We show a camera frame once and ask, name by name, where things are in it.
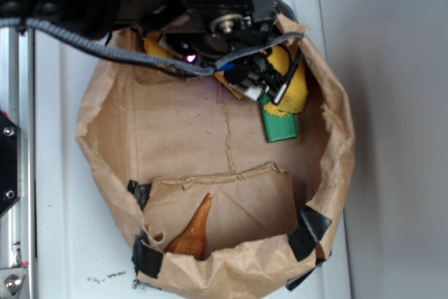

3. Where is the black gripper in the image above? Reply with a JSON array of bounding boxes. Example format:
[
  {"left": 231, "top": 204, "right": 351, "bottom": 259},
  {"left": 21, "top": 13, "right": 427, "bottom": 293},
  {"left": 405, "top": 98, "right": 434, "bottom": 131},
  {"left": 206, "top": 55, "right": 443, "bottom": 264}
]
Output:
[{"left": 118, "top": 0, "right": 298, "bottom": 69}]

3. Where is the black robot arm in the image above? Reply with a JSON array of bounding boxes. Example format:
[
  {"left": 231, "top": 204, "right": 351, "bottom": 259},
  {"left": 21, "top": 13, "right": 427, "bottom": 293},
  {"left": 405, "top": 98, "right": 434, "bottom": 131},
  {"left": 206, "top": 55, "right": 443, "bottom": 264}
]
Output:
[{"left": 1, "top": 0, "right": 294, "bottom": 76}]

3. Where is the yellow cloth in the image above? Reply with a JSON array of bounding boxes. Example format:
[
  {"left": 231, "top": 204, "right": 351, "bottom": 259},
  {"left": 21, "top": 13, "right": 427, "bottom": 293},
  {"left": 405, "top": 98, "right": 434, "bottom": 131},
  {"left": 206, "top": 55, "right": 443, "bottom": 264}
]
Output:
[{"left": 143, "top": 34, "right": 308, "bottom": 118}]

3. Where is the green rectangular block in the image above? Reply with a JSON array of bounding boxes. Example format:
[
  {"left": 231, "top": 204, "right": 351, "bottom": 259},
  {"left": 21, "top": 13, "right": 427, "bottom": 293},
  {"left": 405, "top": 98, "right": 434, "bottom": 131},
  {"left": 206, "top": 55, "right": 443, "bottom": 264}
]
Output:
[{"left": 260, "top": 95, "right": 298, "bottom": 143}]

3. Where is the brown paper bag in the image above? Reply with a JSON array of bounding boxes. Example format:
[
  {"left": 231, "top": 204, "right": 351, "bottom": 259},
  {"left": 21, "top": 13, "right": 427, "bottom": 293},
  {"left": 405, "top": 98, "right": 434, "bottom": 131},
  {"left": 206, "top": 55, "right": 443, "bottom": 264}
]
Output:
[{"left": 75, "top": 11, "right": 356, "bottom": 299}]

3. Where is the brown pointed seashell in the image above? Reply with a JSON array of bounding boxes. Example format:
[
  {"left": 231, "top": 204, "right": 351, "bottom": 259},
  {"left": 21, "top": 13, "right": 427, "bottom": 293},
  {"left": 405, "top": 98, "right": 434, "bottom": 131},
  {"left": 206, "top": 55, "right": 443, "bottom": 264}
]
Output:
[{"left": 167, "top": 193, "right": 213, "bottom": 261}]

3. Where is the black tape piece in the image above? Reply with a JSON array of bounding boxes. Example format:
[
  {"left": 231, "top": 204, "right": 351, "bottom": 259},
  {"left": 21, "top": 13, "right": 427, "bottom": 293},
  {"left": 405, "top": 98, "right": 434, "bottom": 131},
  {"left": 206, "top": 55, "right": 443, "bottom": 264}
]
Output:
[
  {"left": 285, "top": 258, "right": 326, "bottom": 292},
  {"left": 127, "top": 180, "right": 164, "bottom": 279},
  {"left": 288, "top": 206, "right": 332, "bottom": 262}
]

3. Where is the black tape piece left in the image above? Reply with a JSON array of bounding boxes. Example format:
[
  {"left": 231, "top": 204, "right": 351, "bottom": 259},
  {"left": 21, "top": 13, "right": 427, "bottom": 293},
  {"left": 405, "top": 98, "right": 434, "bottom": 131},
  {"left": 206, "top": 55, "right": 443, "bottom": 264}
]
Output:
[{"left": 127, "top": 180, "right": 164, "bottom": 279}]

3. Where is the black tape piece lower right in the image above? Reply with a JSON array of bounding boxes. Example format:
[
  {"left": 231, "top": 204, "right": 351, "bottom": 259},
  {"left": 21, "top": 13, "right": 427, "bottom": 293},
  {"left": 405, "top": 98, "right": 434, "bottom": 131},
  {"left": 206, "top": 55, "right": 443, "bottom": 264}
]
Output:
[{"left": 285, "top": 258, "right": 326, "bottom": 292}]

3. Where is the grey braided cable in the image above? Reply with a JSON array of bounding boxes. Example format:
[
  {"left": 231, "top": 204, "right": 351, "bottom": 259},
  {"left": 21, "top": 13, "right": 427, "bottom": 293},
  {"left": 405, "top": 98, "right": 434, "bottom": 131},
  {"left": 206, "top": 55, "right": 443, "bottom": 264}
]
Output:
[{"left": 24, "top": 18, "right": 304, "bottom": 78}]

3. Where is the aluminium frame rail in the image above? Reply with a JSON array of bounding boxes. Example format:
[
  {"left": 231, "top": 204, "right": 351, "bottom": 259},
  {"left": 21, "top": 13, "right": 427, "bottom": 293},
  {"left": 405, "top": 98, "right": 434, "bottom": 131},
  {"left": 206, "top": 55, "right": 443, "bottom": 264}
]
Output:
[{"left": 1, "top": 28, "right": 36, "bottom": 298}]

